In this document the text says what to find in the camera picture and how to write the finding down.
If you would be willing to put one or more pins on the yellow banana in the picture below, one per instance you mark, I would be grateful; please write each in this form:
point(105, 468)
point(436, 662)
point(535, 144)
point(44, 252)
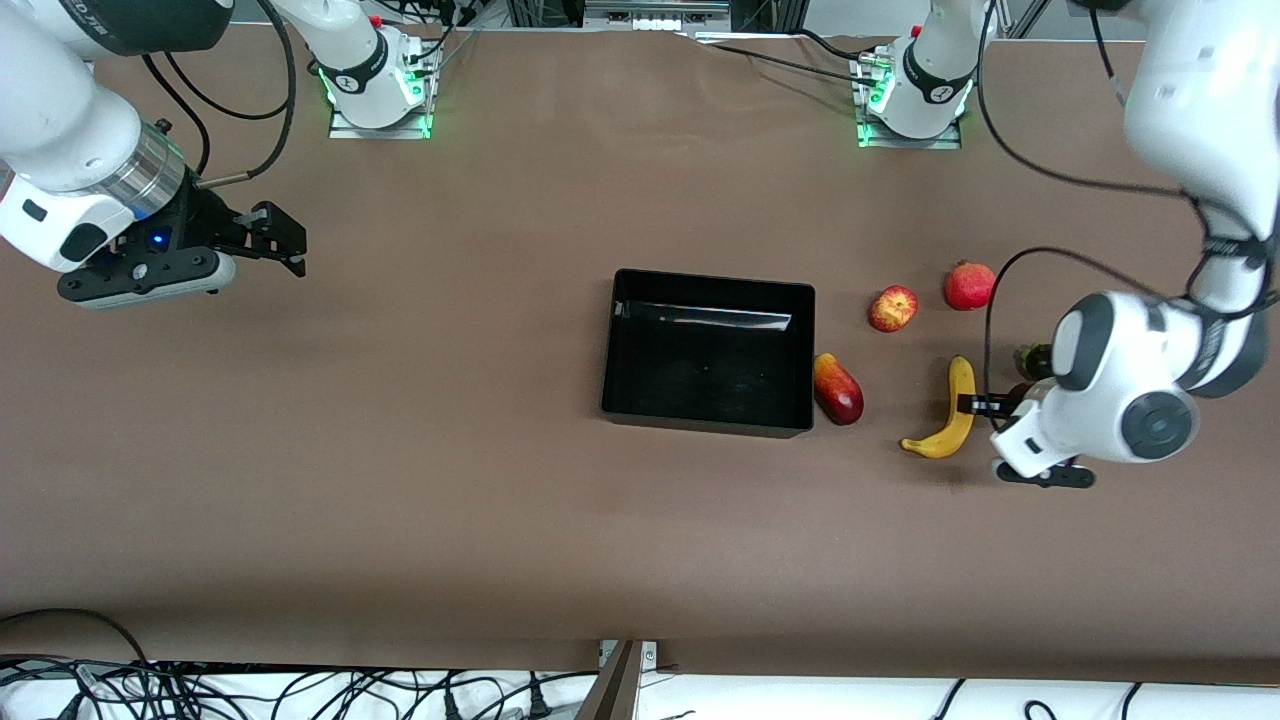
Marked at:
point(945, 435)

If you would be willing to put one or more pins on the black power plug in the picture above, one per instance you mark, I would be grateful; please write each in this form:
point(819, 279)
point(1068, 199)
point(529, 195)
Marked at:
point(540, 705)
point(450, 706)

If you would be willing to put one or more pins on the red yellow mango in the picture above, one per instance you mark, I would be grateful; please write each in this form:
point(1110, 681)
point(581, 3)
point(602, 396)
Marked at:
point(838, 392)

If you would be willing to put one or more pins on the black plastic box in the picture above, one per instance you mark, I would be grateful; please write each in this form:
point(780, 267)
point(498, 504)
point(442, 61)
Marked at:
point(700, 380)

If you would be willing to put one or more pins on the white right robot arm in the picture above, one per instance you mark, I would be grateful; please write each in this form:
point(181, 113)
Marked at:
point(60, 130)

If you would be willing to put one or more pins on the metal corner bracket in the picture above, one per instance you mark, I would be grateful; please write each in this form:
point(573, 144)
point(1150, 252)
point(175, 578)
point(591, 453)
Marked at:
point(650, 653)

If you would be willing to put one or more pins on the dark metal post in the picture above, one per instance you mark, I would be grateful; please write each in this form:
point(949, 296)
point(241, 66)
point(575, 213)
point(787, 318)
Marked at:
point(612, 690)

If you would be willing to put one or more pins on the dark purple eggplant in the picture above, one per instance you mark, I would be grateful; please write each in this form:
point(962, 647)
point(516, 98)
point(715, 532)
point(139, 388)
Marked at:
point(1030, 358)

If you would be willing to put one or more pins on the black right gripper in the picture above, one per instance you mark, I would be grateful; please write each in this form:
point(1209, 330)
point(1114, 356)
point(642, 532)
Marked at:
point(203, 222)

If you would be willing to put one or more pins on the red pomegranate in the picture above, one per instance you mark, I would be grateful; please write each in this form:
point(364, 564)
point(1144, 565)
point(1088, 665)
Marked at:
point(970, 287)

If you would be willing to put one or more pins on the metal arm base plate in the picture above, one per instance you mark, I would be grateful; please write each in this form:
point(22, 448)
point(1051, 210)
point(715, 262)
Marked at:
point(345, 129)
point(940, 144)

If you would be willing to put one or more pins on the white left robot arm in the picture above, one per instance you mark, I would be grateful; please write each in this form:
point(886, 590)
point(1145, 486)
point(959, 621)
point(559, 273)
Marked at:
point(1110, 380)

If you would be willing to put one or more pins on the white device panel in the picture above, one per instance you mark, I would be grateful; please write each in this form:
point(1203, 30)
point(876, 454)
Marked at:
point(655, 15)

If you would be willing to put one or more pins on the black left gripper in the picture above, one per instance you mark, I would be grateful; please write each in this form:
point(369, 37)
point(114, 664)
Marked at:
point(1014, 397)

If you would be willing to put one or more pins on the red yellow apple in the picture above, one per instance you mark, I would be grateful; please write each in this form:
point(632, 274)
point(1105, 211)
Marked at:
point(893, 308)

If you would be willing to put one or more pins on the table cover sheet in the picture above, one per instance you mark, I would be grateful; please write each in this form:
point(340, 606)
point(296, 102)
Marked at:
point(500, 550)

